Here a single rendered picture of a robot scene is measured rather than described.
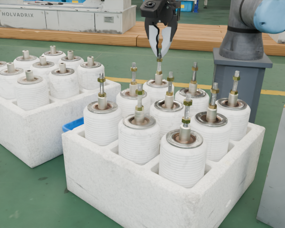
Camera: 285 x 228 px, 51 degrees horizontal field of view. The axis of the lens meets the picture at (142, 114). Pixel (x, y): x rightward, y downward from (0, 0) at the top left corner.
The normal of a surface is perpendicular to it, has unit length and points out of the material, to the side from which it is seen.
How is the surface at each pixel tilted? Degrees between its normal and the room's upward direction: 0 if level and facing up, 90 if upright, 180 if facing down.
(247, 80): 90
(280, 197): 90
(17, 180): 0
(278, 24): 97
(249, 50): 72
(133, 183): 90
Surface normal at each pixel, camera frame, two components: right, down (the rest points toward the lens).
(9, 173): 0.02, -0.90
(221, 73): -0.83, 0.22
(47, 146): 0.75, 0.30
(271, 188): -0.63, 0.32
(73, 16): -0.18, 0.42
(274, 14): 0.09, 0.54
